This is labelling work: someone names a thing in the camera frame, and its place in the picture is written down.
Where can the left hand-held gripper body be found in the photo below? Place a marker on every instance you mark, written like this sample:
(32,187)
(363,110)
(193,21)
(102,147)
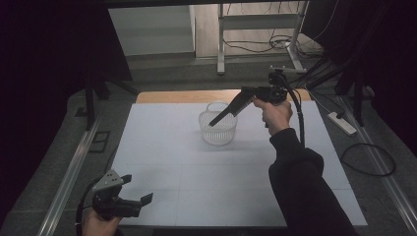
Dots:
(111,205)

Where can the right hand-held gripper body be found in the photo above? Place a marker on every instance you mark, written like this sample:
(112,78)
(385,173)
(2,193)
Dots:
(275,91)

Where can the black comb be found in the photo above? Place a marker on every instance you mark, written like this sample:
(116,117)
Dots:
(229,111)

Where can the white plastic basket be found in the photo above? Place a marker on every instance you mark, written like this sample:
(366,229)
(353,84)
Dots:
(223,134)

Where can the person's right hand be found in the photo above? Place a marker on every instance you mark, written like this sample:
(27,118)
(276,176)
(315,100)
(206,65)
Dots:
(277,116)

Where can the person's left hand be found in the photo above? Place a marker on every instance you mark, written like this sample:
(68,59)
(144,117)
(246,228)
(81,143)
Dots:
(98,226)

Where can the white table cover sheet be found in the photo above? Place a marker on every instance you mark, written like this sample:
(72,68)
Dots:
(196,183)

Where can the black plug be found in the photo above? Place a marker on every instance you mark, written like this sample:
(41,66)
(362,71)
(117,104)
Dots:
(341,114)

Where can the white power strip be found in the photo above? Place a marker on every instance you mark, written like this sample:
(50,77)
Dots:
(342,124)

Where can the black stand legs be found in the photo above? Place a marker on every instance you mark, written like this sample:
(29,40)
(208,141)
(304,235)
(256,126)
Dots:
(89,105)
(359,105)

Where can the black curtain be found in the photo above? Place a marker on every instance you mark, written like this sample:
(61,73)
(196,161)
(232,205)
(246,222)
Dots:
(387,65)
(49,65)

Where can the aluminium floor rail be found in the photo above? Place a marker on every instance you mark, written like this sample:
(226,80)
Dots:
(69,180)
(393,188)

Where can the white metal stand frame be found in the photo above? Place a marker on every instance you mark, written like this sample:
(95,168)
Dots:
(259,21)

